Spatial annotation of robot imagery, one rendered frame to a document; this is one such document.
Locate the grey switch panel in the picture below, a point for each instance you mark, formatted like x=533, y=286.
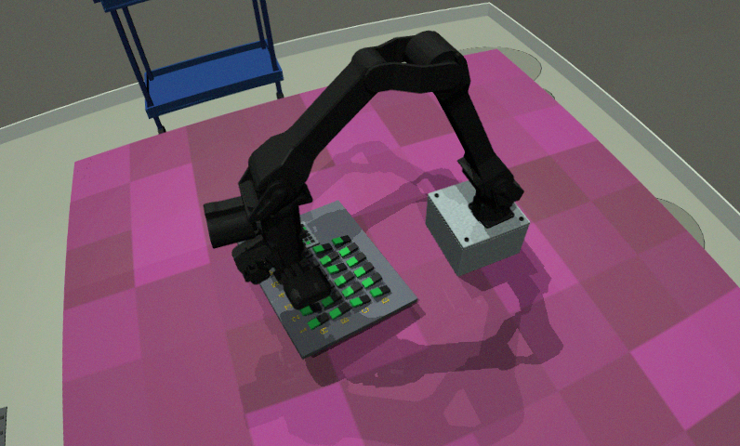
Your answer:
x=365, y=288

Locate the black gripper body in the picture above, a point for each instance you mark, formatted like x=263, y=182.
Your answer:
x=303, y=287

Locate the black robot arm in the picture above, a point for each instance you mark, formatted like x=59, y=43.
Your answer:
x=273, y=186

